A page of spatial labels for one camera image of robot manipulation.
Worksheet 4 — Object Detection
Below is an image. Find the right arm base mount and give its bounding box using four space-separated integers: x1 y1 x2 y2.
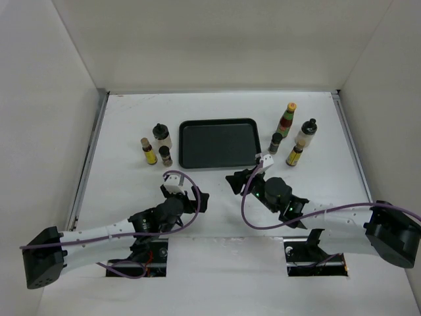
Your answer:
283 229 348 277

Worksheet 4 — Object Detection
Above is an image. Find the white shaker black cap left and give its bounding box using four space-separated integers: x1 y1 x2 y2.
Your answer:
152 123 172 149

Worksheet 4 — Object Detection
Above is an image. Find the purple cable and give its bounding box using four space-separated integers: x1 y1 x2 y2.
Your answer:
19 169 200 280
241 161 421 268

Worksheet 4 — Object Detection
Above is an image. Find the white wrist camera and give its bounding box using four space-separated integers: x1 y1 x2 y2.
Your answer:
164 174 184 194
256 153 274 173

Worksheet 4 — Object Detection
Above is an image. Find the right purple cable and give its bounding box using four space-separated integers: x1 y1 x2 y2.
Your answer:
241 161 421 268

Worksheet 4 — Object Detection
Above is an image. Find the small yellow-label bottle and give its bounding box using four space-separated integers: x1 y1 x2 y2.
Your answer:
285 140 305 167
140 138 157 165

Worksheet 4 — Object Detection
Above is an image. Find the left aluminium table rail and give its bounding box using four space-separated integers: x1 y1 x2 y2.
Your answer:
65 88 110 231

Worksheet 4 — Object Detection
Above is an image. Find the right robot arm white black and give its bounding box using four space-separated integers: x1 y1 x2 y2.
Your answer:
226 166 420 269

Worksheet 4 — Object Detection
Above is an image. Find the aluminium table rail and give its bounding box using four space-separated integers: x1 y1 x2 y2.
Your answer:
65 88 110 231
331 90 373 202

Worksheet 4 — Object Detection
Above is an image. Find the small brown spice jar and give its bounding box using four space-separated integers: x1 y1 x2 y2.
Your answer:
159 145 172 167

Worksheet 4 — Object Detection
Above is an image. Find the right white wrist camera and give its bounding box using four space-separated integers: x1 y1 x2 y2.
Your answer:
256 153 274 173

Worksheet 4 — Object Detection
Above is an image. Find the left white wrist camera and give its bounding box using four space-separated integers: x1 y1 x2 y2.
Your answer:
164 174 184 194

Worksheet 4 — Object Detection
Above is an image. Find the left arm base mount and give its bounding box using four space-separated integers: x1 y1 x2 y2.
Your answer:
106 239 168 278

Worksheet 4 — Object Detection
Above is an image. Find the white shaker black cap right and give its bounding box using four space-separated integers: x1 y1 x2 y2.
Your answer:
295 118 318 147

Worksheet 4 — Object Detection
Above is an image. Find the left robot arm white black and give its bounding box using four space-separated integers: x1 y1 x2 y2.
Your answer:
21 186 210 290

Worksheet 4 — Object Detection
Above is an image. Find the small dark spice jar right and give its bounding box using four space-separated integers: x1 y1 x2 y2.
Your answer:
268 132 284 155

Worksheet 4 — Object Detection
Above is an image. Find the right aluminium table rail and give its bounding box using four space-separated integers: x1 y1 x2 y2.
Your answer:
331 90 373 202

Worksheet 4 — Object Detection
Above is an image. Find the tall green sauce bottle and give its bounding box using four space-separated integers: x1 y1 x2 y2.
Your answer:
276 103 297 138

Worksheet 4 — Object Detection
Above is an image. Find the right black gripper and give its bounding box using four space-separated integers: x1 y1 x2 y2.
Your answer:
226 165 279 213

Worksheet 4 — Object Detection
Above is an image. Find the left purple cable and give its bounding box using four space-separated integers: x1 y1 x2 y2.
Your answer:
19 169 200 280

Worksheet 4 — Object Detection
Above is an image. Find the white shaker black cap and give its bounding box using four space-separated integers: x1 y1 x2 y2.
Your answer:
152 123 172 149
295 118 318 147

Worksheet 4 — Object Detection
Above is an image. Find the black plastic tray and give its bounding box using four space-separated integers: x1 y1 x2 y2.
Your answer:
178 118 261 169

